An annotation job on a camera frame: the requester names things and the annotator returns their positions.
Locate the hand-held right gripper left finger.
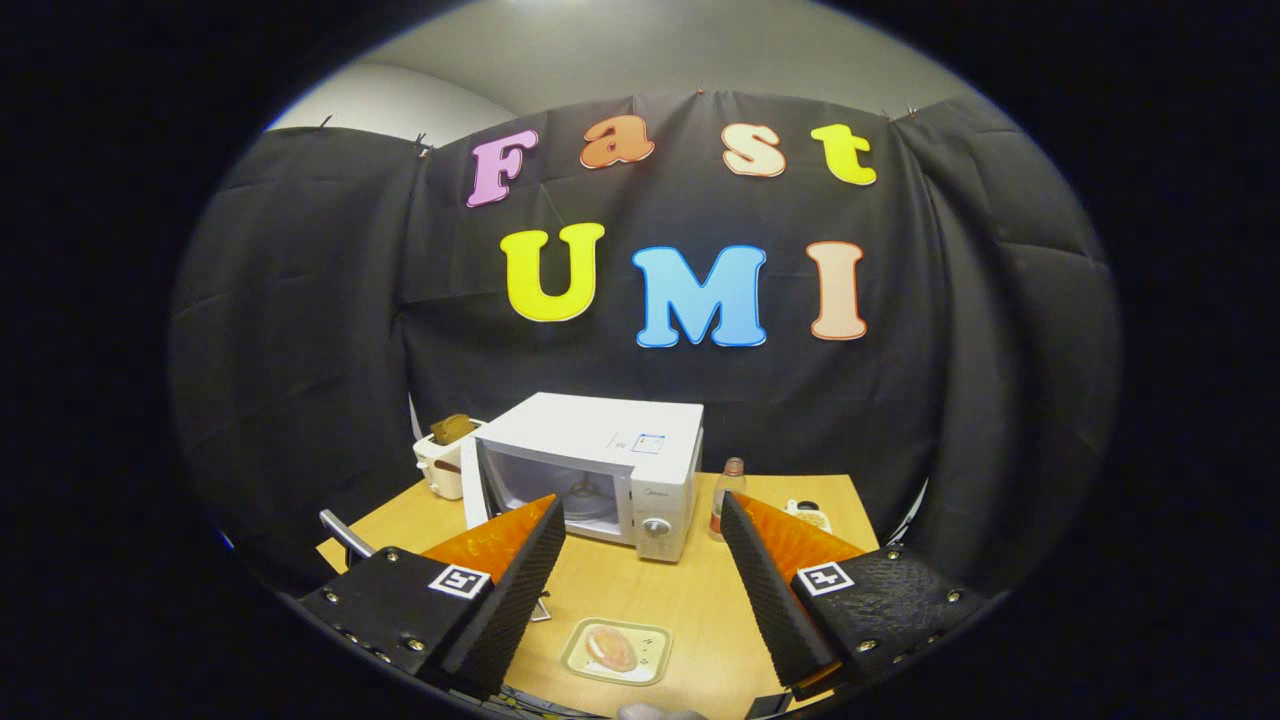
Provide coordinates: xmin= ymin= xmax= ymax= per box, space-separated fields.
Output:
xmin=298 ymin=495 xmax=568 ymax=701

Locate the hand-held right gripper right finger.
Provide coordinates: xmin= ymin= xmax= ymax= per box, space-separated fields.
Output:
xmin=720 ymin=492 xmax=991 ymax=701

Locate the pinkish bread bun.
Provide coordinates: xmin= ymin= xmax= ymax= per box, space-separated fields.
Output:
xmin=585 ymin=627 xmax=639 ymax=673

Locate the white microwave oven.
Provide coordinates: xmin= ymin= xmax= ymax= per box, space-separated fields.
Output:
xmin=460 ymin=392 xmax=705 ymax=563

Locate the white toaster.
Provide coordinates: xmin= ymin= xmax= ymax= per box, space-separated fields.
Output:
xmin=413 ymin=418 xmax=488 ymax=501

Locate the clear bottle with red label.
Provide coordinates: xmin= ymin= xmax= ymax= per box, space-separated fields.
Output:
xmin=709 ymin=457 xmax=747 ymax=542

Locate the small cream tray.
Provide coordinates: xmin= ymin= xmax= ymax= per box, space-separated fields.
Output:
xmin=558 ymin=617 xmax=673 ymax=687

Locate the black backdrop cloth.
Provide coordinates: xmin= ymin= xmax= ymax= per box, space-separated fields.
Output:
xmin=168 ymin=90 xmax=1121 ymax=601

